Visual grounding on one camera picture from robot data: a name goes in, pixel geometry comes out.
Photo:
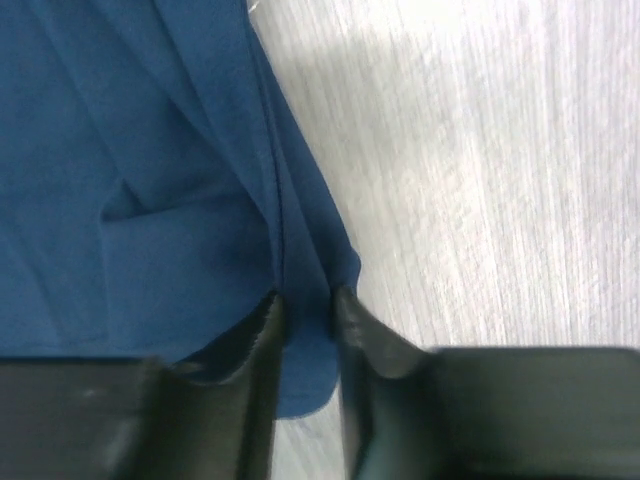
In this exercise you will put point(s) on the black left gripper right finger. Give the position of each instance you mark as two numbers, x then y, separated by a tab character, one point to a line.
482	412

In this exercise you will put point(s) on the navy blue t shirt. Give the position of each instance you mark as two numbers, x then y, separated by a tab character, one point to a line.
155	186

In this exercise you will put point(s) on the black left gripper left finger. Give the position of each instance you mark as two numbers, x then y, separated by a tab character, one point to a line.
210	416

